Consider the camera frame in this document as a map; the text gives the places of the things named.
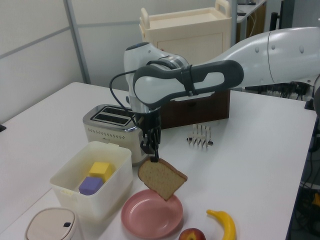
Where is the white drawer handle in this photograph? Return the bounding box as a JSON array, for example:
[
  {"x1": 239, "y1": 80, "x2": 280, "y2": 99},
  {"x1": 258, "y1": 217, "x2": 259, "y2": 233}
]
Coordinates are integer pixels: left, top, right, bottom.
[{"x1": 171, "y1": 91, "x2": 216, "y2": 102}]

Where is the beige round lid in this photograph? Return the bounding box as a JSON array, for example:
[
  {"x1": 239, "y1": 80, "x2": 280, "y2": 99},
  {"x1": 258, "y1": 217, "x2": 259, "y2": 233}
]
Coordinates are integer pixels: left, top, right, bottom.
[{"x1": 24, "y1": 207, "x2": 85, "y2": 240}]

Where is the toast bread slice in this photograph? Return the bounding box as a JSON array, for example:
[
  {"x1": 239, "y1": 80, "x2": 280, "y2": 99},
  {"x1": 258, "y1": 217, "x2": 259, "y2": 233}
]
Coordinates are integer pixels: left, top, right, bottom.
[{"x1": 137, "y1": 158, "x2": 189, "y2": 202}]

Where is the purple foam block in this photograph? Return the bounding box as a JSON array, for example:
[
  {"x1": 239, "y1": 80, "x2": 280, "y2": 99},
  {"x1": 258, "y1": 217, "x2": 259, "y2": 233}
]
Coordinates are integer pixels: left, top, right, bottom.
[{"x1": 78, "y1": 176, "x2": 104, "y2": 197}]

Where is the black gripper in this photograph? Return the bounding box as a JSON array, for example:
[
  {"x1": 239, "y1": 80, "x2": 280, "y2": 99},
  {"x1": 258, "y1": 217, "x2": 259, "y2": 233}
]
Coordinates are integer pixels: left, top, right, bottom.
[{"x1": 136, "y1": 109, "x2": 162, "y2": 163}]

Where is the black pole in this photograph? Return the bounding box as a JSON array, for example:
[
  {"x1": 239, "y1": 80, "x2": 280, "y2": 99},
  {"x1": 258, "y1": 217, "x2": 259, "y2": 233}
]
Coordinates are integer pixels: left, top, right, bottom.
[{"x1": 269, "y1": 11, "x2": 285, "y2": 31}]

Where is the red apple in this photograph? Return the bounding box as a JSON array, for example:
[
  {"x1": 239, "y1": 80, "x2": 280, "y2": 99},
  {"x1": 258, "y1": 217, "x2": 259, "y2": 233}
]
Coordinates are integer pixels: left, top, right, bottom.
[{"x1": 178, "y1": 227, "x2": 207, "y2": 240}]

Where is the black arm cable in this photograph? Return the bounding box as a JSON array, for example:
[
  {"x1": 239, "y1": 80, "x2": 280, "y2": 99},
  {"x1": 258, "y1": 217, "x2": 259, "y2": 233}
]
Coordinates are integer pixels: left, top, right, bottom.
[{"x1": 109, "y1": 70, "x2": 141, "y2": 126}]

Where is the white plastic storage box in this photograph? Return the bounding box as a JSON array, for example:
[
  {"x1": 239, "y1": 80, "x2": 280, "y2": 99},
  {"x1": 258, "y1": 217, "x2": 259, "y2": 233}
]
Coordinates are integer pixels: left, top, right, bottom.
[{"x1": 49, "y1": 140, "x2": 134, "y2": 221}]

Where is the wooden background desk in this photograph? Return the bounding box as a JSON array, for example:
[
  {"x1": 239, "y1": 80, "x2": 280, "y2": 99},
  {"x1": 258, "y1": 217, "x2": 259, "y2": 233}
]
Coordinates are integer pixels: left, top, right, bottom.
[{"x1": 235, "y1": 0, "x2": 267, "y2": 44}]

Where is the black cable strap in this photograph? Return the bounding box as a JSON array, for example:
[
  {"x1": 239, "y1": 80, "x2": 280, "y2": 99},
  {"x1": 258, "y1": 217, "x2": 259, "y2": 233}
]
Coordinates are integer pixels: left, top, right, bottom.
[{"x1": 179, "y1": 64, "x2": 200, "y2": 97}]

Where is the cream cabinet cart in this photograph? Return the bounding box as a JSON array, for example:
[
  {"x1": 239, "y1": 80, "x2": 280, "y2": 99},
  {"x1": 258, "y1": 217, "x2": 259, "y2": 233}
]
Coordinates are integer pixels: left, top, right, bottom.
[{"x1": 139, "y1": 0, "x2": 232, "y2": 130}]

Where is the pink plate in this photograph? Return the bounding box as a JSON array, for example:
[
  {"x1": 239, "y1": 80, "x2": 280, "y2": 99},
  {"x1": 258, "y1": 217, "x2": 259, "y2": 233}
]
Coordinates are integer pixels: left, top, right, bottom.
[{"x1": 120, "y1": 189, "x2": 184, "y2": 237}]

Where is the yellow foam block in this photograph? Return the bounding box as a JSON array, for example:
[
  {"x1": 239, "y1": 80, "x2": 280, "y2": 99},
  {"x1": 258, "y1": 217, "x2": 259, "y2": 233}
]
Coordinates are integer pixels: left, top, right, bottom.
[{"x1": 88, "y1": 161, "x2": 113, "y2": 182}]

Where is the yellow banana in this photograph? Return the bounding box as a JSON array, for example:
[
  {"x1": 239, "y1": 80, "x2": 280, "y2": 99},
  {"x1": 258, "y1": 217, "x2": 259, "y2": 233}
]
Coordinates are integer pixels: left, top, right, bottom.
[{"x1": 206, "y1": 209, "x2": 237, "y2": 240}]

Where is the cream and chrome toaster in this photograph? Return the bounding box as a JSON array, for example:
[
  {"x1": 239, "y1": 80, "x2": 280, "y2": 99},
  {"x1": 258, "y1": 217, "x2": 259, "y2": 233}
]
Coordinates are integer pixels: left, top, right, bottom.
[{"x1": 82, "y1": 104, "x2": 146, "y2": 166}]

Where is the metal toast rack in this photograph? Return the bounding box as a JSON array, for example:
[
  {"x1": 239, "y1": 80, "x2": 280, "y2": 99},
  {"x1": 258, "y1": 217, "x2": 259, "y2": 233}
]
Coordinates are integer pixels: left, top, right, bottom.
[{"x1": 186, "y1": 123, "x2": 215, "y2": 147}]

